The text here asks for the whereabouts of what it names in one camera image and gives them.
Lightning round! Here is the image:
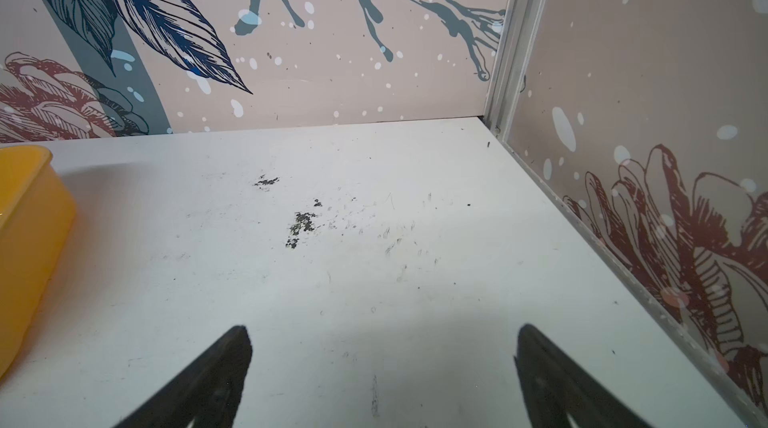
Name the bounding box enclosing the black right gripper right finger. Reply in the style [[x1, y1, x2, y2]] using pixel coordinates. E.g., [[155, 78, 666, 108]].
[[515, 324, 650, 428]]

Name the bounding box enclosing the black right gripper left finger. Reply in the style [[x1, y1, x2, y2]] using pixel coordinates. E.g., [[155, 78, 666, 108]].
[[117, 326, 253, 428]]

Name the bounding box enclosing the yellow plastic tray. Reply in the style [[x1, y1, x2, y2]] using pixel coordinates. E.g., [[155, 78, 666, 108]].
[[1, 145, 76, 373]]

